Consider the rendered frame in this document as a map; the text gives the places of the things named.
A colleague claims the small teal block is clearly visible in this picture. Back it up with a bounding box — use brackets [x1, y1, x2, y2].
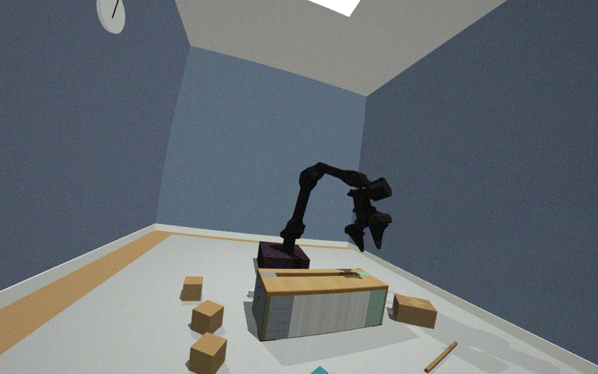
[310, 366, 328, 374]

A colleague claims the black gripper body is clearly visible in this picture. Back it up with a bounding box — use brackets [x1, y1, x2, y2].
[344, 203, 392, 234]

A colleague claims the tan flat bar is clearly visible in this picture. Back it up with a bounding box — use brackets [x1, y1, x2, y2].
[425, 341, 457, 373]

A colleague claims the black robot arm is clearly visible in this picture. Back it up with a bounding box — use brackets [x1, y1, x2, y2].
[280, 162, 392, 253]

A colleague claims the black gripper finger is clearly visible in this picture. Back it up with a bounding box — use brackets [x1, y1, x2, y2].
[348, 232, 365, 252]
[369, 224, 389, 249]

